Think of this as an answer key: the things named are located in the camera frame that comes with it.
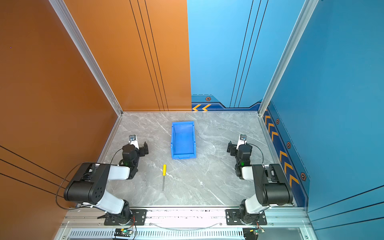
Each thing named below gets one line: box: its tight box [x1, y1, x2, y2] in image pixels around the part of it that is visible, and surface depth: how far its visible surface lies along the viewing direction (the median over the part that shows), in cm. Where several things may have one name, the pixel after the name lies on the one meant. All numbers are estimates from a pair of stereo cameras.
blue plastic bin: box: [171, 121, 197, 160], surface depth 106 cm
